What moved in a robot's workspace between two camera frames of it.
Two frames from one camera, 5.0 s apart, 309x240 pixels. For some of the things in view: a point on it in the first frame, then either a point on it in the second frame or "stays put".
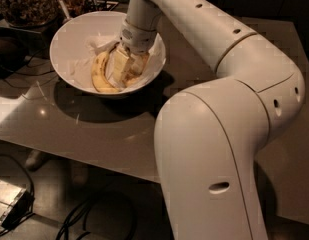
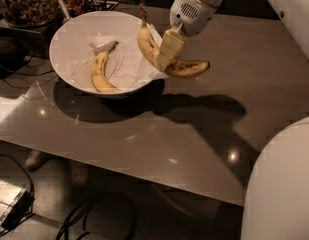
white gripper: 138,38 to 191,15
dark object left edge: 9,55 stays put
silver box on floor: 11,203 stays put
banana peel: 137,65 to 149,47
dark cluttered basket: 27,5 stays put
